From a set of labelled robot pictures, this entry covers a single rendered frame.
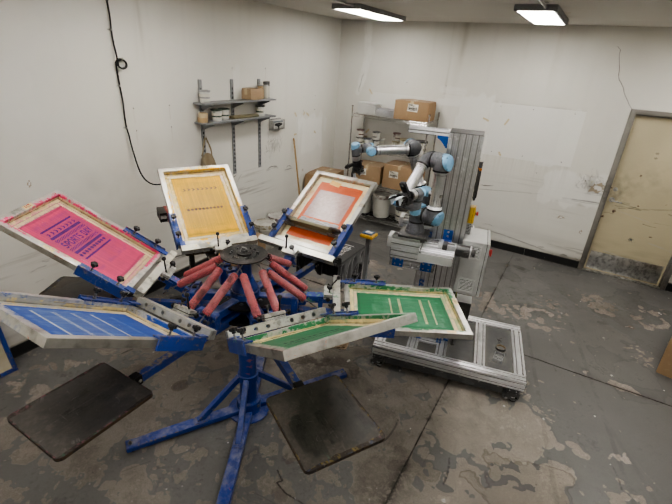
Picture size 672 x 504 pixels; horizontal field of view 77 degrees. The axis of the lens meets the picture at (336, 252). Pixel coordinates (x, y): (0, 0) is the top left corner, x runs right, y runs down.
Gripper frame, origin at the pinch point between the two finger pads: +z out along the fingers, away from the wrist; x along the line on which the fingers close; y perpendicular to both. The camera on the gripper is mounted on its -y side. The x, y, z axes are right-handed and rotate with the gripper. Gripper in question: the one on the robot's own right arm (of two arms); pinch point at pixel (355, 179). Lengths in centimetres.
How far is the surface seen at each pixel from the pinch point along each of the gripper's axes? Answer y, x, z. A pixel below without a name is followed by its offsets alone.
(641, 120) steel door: 220, 312, 40
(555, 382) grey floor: 201, -21, 149
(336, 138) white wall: -196, 283, 115
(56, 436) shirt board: 8, -279, -29
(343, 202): 9.8, -39.1, -1.9
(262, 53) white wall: -200, 139, -58
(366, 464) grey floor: 98, -179, 101
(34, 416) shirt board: -10, -278, -28
